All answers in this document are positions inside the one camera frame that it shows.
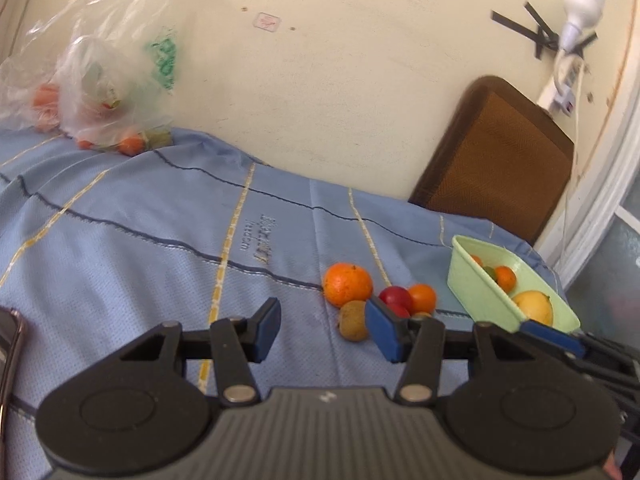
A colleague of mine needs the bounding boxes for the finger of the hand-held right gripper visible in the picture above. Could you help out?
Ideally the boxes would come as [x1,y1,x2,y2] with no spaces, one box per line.
[519,320,640,411]

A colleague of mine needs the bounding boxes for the white power strip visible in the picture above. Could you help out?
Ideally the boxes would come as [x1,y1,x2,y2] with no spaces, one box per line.
[536,54,587,112]

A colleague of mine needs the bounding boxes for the small pink-outlined wall sticker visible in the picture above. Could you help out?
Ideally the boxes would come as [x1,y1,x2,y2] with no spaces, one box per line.
[253,12,282,34]

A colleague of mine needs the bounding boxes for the white light bulb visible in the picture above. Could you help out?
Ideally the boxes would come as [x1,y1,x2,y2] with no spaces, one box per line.
[558,0,606,54]

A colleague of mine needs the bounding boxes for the large orange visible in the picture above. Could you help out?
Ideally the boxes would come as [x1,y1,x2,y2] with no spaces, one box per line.
[323,263,374,309]

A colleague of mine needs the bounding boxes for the blue striped bedsheet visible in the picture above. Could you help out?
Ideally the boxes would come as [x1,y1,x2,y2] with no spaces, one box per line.
[0,126,571,480]

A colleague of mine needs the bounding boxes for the white power cable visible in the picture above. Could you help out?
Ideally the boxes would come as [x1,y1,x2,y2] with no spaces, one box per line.
[555,60,585,271]

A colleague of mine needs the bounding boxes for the red apple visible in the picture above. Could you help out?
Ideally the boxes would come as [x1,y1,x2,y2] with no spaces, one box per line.
[378,285,415,319]

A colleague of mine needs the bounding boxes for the brown kiwi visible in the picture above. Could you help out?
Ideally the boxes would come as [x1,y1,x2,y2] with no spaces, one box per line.
[338,300,371,343]

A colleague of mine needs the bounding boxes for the large yellow citrus fruit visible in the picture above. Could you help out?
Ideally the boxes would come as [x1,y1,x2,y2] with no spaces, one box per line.
[512,290,555,326]

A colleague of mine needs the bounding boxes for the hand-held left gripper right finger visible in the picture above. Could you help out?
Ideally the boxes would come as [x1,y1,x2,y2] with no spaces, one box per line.
[365,296,543,404]

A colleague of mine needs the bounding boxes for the clear plastic bag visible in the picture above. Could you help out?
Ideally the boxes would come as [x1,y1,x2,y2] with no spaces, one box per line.
[0,0,182,153]

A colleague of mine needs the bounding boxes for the dark curved object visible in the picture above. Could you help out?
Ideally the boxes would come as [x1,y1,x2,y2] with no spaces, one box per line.
[0,306,27,446]

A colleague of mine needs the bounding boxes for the light green plastic basin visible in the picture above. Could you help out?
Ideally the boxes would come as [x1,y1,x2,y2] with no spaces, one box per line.
[447,235,582,333]

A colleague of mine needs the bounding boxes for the white window frame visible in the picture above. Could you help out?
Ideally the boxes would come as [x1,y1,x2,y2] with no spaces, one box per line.
[537,45,640,291]

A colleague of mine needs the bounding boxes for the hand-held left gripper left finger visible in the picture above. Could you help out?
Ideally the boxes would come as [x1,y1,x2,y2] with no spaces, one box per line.
[119,297,282,405]

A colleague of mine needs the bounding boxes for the white plug adapter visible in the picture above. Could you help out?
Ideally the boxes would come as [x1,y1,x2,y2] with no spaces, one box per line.
[552,85,577,117]

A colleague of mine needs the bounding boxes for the black tape strips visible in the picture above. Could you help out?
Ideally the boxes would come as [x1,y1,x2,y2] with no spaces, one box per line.
[491,2,599,59]

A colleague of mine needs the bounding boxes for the brown woven mat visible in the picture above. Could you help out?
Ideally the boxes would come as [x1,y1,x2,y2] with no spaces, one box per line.
[408,75,575,247]

